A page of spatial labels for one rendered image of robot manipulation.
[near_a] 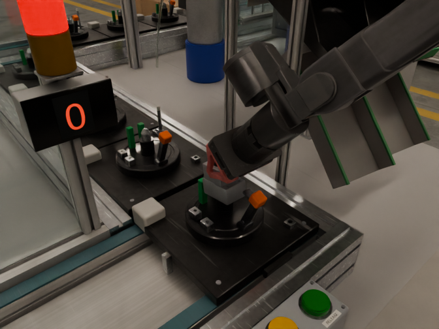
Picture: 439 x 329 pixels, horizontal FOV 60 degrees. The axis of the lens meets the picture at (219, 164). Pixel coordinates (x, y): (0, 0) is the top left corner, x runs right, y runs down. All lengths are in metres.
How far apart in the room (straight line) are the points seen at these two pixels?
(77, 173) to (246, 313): 0.34
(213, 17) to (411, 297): 1.11
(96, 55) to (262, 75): 1.33
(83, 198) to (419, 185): 0.80
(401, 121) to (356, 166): 0.20
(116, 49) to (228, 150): 1.31
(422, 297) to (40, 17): 0.74
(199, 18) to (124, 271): 1.03
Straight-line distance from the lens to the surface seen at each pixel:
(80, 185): 0.67
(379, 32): 0.44
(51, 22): 0.51
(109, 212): 0.76
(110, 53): 1.79
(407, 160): 1.17
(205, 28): 1.49
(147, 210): 0.69
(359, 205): 0.95
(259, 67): 0.49
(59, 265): 0.70
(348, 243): 0.70
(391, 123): 0.94
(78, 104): 0.55
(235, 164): 0.53
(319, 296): 0.60
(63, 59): 0.53
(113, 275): 0.70
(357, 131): 0.84
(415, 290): 0.81
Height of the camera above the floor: 1.43
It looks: 34 degrees down
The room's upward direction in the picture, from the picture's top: straight up
